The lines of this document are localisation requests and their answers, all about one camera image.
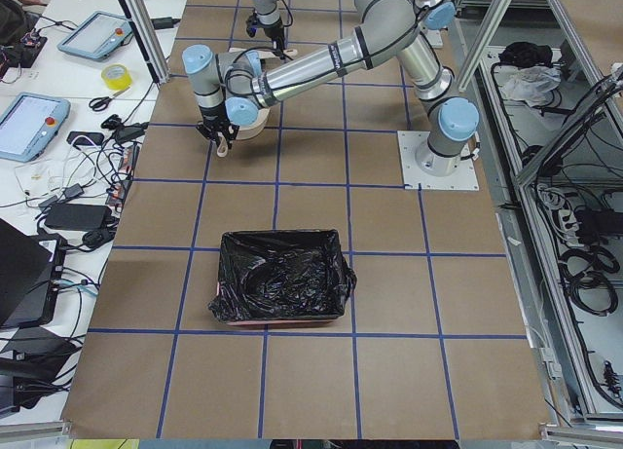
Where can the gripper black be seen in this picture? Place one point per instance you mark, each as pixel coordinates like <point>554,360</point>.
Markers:
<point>214,123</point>
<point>275,31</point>

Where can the white hand brush black bristles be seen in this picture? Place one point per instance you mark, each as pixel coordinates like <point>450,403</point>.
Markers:
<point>270,55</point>

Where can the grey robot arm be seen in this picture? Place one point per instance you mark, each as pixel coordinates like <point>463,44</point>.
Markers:
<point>266,16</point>
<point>231,88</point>

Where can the bin with black bag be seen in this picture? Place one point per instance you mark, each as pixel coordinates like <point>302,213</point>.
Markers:
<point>281,276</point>

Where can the yellow tape roll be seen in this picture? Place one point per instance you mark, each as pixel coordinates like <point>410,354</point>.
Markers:
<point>116,77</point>

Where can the blue teach pendant far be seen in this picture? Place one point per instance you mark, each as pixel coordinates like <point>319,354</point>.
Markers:
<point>97,36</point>

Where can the blue teach pendant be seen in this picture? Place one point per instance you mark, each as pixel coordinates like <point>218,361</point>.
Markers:
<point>97,36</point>
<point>29,124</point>

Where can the black power adapter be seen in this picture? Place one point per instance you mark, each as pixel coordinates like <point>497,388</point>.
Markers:
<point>75,217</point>

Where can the blue teach pendant near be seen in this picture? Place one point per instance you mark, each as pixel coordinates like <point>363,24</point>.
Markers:
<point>29,124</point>

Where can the black laptop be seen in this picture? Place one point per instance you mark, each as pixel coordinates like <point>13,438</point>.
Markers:
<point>31,266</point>

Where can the crumpled white cloth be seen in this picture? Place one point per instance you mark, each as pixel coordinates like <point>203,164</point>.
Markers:
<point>534,85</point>

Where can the aluminium frame post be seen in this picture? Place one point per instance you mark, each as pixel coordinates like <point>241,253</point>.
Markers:
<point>144,32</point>

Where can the black handled scissors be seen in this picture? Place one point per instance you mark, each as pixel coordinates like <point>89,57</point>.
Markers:
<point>101,103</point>

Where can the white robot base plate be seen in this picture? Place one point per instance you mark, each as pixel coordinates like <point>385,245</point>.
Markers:
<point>424,170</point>

